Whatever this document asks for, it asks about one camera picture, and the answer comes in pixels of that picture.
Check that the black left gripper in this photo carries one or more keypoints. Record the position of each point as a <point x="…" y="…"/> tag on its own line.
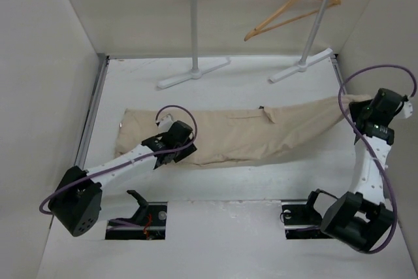
<point x="185" y="152"/>

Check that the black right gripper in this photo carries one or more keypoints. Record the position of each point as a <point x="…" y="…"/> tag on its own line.
<point x="354" y="108"/>

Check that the beige cargo trousers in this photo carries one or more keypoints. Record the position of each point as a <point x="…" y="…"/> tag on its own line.
<point x="233" y="137"/>

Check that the wooden clothes hanger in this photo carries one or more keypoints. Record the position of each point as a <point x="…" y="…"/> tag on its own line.
<point x="266" y="24"/>

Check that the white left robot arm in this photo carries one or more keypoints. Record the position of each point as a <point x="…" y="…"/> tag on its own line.
<point x="77" y="201"/>

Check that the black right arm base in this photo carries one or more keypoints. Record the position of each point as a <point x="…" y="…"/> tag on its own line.
<point x="301" y="222"/>

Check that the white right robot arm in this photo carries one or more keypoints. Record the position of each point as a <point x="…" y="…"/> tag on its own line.
<point x="359" y="218"/>

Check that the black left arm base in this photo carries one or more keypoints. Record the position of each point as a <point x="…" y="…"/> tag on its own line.
<point x="152" y="226"/>

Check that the white metal clothes rack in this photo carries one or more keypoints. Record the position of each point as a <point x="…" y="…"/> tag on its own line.
<point x="303" y="64"/>

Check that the right aluminium side rail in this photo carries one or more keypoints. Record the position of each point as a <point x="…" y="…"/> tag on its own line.
<point x="335" y="65"/>

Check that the aluminium side rail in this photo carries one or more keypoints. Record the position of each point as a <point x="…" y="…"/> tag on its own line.
<point x="91" y="114"/>
<point x="335" y="65"/>

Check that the left aluminium side rail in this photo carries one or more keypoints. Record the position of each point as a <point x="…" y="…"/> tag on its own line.
<point x="91" y="114"/>

